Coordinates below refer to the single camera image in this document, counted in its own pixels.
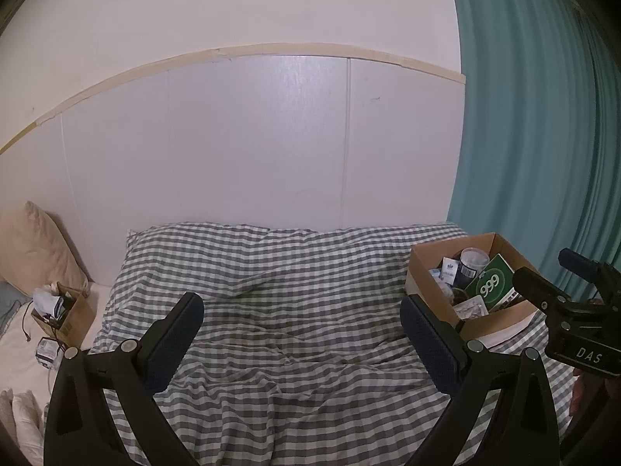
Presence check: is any green and white medicine box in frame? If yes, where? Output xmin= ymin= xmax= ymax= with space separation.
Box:
xmin=463 ymin=252 xmax=522 ymax=314

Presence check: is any large cardboard box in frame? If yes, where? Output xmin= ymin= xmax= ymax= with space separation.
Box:
xmin=405 ymin=232 xmax=549 ymax=345

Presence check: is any black cable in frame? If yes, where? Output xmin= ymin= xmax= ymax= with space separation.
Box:
xmin=20 ymin=301 xmax=34 ymax=344

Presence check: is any grey checkered blanket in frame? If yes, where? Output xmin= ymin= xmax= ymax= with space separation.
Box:
xmin=43 ymin=222 xmax=578 ymax=466

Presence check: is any small tissue pack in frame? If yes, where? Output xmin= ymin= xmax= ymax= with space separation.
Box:
xmin=429 ymin=257 xmax=459 ymax=285

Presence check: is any pale blue packet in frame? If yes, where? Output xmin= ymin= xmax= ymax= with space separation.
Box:
xmin=453 ymin=301 xmax=488 ymax=321

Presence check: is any small white and blue box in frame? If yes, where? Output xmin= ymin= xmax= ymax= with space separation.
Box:
xmin=36 ymin=339 xmax=61 ymax=365

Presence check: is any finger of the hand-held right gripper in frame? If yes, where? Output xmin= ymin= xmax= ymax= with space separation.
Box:
xmin=513 ymin=266 xmax=576 ymax=315
xmin=558 ymin=247 xmax=621 ymax=308

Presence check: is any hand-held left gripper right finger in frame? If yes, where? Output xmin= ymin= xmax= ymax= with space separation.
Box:
xmin=401 ymin=294 xmax=564 ymax=466

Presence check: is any small cardboard box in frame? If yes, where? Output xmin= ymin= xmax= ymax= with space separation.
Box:
xmin=30 ymin=282 xmax=95 ymax=350

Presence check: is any person's right hand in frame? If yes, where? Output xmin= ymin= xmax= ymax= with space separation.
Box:
xmin=570 ymin=366 xmax=595 ymax=418

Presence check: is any crumpled white tissue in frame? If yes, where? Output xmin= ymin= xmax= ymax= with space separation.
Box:
xmin=33 ymin=287 xmax=61 ymax=314

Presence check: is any beige pillow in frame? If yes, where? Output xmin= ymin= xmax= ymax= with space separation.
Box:
xmin=0 ymin=200 xmax=90 ymax=297

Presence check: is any grey blue cloth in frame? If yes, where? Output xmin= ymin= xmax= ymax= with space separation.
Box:
xmin=0 ymin=282 xmax=21 ymax=322

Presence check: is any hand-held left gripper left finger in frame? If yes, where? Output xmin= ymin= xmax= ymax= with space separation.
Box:
xmin=43 ymin=292 xmax=205 ymax=466

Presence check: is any white ruffled cloth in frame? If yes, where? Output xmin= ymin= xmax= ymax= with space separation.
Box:
xmin=0 ymin=388 xmax=45 ymax=466

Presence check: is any green curtain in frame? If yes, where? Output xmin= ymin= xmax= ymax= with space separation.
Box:
xmin=445 ymin=0 xmax=621 ymax=302

